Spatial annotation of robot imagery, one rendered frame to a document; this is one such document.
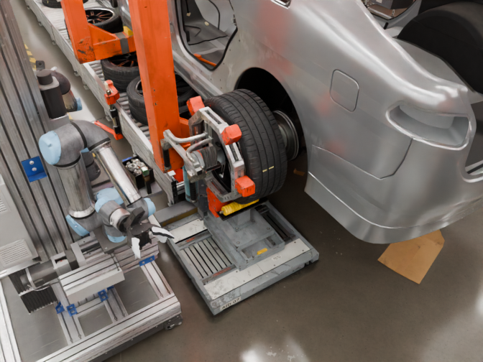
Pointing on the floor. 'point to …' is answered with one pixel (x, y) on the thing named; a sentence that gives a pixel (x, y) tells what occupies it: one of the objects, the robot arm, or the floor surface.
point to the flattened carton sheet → (413, 255)
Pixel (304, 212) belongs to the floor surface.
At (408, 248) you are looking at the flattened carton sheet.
